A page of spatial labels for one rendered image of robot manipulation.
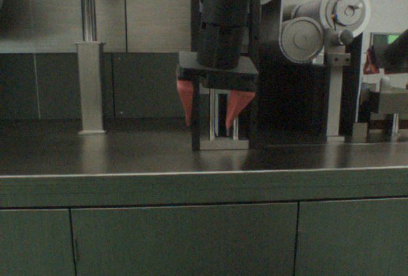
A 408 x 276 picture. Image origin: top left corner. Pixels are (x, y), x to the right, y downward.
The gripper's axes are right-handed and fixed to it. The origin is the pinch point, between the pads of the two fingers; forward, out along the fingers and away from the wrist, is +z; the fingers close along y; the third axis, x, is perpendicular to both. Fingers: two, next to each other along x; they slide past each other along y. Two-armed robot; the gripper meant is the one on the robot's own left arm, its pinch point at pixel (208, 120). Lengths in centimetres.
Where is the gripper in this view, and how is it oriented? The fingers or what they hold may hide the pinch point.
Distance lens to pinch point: 51.3
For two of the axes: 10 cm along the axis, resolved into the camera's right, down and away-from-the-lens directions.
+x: 0.9, 5.0, -8.6
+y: -9.9, -0.6, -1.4
